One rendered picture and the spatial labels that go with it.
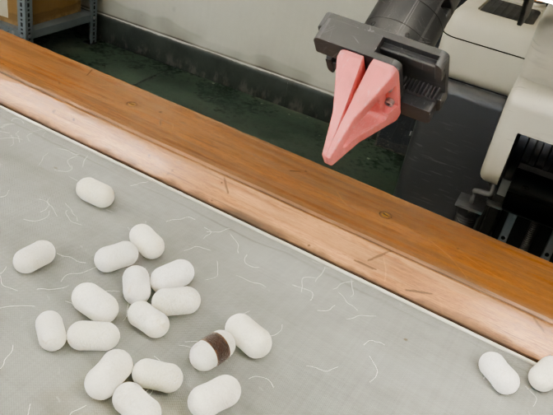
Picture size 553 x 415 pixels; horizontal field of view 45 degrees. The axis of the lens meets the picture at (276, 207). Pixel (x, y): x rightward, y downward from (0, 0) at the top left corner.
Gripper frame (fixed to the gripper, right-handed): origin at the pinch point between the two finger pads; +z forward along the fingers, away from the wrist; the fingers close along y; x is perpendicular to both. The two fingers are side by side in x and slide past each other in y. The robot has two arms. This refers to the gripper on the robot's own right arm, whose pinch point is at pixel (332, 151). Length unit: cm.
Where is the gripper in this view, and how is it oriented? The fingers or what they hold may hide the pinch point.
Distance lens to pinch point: 49.7
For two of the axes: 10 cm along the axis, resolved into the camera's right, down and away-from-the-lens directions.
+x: 2.0, 3.7, 9.1
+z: -4.9, 8.4, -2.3
